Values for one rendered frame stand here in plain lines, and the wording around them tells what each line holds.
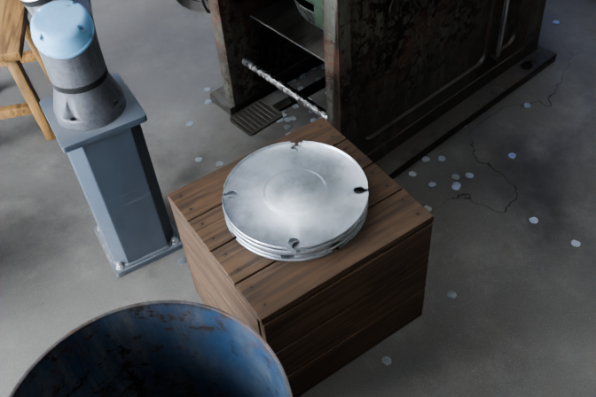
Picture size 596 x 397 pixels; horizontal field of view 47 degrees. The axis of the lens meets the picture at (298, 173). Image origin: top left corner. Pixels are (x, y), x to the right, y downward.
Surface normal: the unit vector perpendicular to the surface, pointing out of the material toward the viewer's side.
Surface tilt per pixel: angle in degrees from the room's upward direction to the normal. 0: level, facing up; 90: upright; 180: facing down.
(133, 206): 90
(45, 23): 8
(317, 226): 0
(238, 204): 0
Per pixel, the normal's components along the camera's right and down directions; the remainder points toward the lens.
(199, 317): -0.31, 0.66
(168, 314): -0.02, 0.69
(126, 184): 0.50, 0.59
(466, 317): -0.07, -0.70
